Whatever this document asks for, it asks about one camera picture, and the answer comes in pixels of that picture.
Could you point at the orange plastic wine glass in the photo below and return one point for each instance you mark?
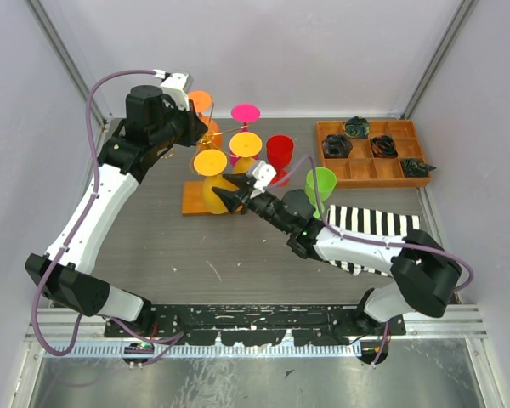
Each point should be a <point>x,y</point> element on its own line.
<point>203,103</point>

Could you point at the dark rolled tie left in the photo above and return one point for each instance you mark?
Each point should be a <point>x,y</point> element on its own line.
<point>336,146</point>

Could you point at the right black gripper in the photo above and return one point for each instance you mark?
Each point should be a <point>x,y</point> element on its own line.
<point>232,199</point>

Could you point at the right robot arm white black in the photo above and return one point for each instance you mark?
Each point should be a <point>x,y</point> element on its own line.
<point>424,279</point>

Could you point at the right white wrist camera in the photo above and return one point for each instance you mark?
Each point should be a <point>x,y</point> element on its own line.
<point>262,174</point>

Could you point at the dark rolled tie top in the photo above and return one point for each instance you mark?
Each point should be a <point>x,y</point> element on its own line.
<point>356,127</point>

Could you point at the yellow wine glass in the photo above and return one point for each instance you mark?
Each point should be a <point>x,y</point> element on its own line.
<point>211,164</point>
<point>244,146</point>

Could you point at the dark rolled tie middle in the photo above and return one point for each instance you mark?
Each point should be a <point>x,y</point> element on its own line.
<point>383,147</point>

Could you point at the dark rolled tie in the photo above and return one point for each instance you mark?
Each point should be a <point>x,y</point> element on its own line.
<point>356,127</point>
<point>383,147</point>
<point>336,146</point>
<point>414,168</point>

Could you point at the grey slotted cable duct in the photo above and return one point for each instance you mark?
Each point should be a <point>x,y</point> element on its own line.
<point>285,350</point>

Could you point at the wooden compartment tray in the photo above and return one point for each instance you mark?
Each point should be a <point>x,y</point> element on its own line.
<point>361,169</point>

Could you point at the magenta plastic wine glass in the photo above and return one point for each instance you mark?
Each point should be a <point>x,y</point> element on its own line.
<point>245,114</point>

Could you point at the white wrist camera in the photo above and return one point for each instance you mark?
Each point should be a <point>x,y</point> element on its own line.
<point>262,174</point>
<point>176,85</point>

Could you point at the black white striped cloth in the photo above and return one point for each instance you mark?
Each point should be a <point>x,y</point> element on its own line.
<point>370,221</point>

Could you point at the green plastic wine glass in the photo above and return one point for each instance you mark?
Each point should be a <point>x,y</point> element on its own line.
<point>319,186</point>

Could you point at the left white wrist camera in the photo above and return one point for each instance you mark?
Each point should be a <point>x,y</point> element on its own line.
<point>176,85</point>

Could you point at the gold wire wine glass rack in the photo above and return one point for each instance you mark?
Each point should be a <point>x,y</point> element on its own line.
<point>192,203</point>

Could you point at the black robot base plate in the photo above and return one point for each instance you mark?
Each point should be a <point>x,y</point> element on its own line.
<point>258,325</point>

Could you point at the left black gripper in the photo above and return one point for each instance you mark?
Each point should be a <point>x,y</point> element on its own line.
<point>195,127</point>

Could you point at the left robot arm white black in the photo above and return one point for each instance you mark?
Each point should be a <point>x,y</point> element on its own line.
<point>158,117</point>

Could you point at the dark rolled tie right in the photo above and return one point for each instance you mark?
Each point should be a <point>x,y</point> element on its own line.
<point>414,168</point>

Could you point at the red plastic wine glass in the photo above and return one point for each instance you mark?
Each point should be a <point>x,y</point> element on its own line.
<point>279,149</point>

